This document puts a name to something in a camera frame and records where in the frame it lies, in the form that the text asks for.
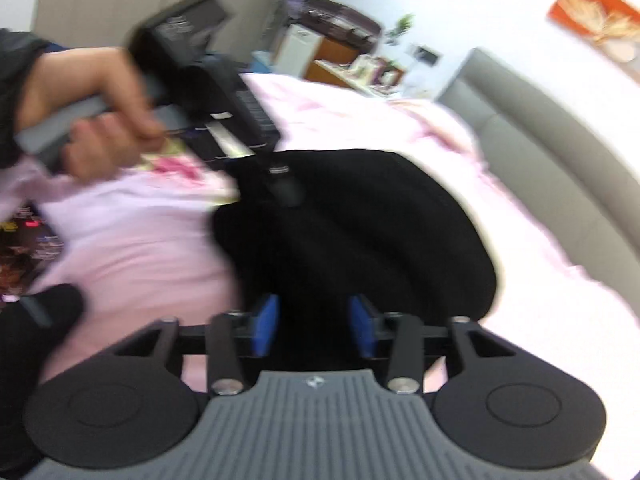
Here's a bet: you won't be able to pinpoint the pink floral duvet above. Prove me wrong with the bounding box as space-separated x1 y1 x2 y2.
1 75 639 403

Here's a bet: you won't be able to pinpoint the white cabinet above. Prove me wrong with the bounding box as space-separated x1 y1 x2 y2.
272 24 324 78

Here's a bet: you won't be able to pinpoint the orange wall painting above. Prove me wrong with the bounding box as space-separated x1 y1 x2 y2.
548 0 639 82

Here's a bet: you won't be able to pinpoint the grey padded headboard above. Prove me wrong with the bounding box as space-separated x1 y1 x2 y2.
436 49 639 306

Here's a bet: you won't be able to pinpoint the person left hand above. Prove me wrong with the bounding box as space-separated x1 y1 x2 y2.
19 45 168 182

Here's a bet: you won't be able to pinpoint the wooden dresser with cosmetics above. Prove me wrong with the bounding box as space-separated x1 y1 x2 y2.
304 54 407 98

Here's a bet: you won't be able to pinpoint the small potted plant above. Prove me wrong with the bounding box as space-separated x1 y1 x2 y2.
385 14 413 46

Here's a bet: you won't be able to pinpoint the black pants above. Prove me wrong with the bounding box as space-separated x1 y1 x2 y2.
210 150 498 372

